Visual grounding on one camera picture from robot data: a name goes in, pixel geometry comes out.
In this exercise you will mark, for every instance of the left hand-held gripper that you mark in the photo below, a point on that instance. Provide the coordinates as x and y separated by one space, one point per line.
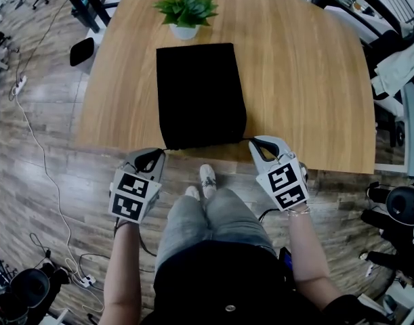
128 198

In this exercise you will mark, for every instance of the white sneaker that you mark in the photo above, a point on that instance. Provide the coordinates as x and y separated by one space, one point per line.
207 178
192 193

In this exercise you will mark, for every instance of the person's right forearm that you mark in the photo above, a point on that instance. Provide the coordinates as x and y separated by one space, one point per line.
306 256

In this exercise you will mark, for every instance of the wooden table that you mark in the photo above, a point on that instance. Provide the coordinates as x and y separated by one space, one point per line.
79 3

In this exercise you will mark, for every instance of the white garment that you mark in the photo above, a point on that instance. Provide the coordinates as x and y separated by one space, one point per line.
396 66

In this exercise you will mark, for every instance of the white power strip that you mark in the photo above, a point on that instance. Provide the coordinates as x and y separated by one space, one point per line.
88 279
19 85

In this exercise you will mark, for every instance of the person's grey jeans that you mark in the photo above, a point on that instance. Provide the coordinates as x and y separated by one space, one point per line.
189 225

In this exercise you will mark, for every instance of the black office chair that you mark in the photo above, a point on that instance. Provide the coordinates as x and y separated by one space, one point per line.
386 42

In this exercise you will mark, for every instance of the green plant in white pot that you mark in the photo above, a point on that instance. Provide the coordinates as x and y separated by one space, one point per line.
186 9

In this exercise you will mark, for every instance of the person's black top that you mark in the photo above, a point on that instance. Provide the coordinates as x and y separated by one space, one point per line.
220 279

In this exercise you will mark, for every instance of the white bin with black lid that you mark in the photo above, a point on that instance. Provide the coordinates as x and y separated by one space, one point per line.
81 51

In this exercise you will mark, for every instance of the person's left forearm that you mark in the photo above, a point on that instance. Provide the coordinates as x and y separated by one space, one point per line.
123 276

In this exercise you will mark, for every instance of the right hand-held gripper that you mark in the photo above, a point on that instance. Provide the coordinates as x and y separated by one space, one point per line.
284 188

